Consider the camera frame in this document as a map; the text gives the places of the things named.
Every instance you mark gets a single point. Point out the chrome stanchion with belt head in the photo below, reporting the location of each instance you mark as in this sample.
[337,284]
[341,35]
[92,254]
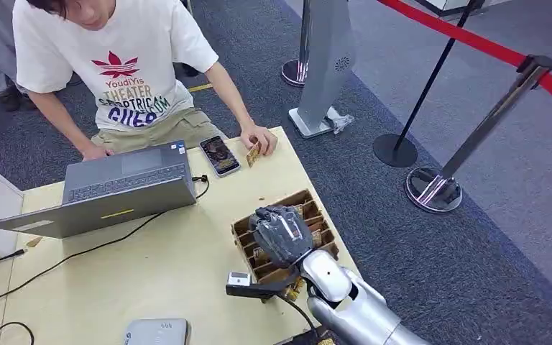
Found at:
[433,189]

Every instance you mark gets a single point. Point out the person's right hand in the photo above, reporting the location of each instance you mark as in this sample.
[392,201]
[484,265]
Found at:
[96,153]

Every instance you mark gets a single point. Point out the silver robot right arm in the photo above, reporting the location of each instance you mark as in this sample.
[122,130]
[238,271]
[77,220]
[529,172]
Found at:
[357,309]

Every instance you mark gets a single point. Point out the black smartphone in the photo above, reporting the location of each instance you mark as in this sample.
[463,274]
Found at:
[220,155]

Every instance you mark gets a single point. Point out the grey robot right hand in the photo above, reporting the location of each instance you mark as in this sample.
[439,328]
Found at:
[281,235]

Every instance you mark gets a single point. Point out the person's left hand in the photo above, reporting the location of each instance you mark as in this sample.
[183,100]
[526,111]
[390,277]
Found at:
[259,135]

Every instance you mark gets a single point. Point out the black stanchion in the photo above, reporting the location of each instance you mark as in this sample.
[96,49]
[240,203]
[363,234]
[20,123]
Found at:
[395,150]

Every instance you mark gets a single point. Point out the red barrier belt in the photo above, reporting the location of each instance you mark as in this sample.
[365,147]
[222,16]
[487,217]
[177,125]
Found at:
[476,42]

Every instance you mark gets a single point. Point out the grey laptop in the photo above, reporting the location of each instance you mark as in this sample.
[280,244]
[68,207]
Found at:
[114,190]

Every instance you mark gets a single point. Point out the grey kiosk stand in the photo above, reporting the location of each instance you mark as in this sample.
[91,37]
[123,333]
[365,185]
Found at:
[326,62]

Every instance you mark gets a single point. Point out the wooden card box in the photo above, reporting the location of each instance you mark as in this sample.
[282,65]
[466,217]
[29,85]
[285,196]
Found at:
[245,231]

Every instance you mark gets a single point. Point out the brown printed card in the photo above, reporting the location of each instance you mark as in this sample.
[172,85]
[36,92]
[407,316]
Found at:
[253,154]
[295,289]
[260,255]
[317,238]

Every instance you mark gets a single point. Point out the flat grey device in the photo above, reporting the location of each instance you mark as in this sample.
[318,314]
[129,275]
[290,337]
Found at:
[157,332]

